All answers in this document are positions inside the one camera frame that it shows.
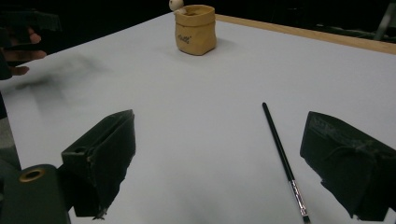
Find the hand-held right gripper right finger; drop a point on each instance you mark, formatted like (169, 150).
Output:
(348, 161)

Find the tan bag-shaped holder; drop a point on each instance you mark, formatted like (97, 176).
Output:
(195, 31)

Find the metal stand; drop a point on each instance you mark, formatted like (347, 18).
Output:
(384, 20)

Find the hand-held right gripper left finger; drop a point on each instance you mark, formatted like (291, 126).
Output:
(102, 155)

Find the small white ball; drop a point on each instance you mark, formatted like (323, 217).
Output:
(177, 5)

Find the black makeup brush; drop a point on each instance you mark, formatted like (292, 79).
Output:
(281, 154)

